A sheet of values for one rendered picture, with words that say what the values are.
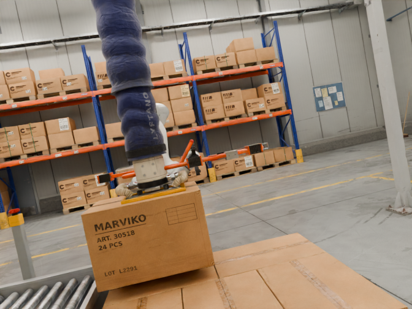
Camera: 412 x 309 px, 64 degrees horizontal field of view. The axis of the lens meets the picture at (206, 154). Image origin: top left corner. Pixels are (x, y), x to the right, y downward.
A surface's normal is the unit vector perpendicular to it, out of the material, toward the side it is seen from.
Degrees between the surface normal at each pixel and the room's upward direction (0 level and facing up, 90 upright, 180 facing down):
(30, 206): 90
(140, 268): 90
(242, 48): 91
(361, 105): 90
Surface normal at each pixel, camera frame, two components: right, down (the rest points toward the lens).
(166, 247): 0.11, 0.04
